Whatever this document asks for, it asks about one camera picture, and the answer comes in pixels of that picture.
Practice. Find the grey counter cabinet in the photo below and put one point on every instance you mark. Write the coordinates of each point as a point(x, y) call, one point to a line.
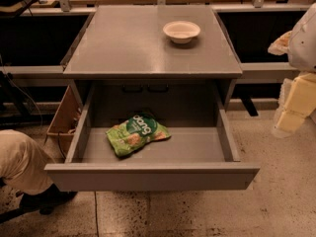
point(126, 45)

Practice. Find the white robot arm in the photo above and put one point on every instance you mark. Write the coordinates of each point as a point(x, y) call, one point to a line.
point(302, 44)

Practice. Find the grey open top drawer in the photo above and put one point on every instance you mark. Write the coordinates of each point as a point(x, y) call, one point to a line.
point(199, 155)

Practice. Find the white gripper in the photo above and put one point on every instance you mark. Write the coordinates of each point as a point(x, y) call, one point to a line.
point(303, 46)

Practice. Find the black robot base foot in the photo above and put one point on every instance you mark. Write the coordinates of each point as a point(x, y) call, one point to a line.
point(44, 203)

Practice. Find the green rice chip bag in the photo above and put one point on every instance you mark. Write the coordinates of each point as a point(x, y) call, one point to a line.
point(134, 133)

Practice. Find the brown cardboard box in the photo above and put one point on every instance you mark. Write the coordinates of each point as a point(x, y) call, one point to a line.
point(64, 122)

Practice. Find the white paper bowl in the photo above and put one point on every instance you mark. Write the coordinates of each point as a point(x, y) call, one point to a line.
point(181, 32)

